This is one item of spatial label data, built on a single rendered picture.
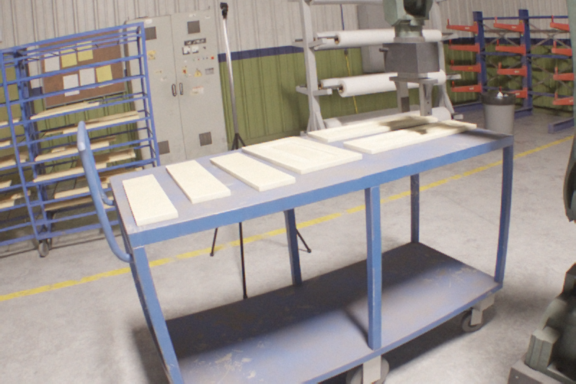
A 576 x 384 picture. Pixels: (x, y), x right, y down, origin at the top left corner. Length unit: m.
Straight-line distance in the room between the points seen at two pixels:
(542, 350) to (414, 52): 1.23
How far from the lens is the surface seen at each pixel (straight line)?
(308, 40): 4.69
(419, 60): 1.88
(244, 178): 1.54
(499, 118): 6.01
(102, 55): 6.56
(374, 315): 1.76
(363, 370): 1.96
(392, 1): 1.93
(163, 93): 6.01
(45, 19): 6.67
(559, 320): 1.45
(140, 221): 1.30
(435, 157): 1.70
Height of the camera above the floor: 1.48
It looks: 15 degrees down
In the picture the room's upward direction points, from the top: 6 degrees counter-clockwise
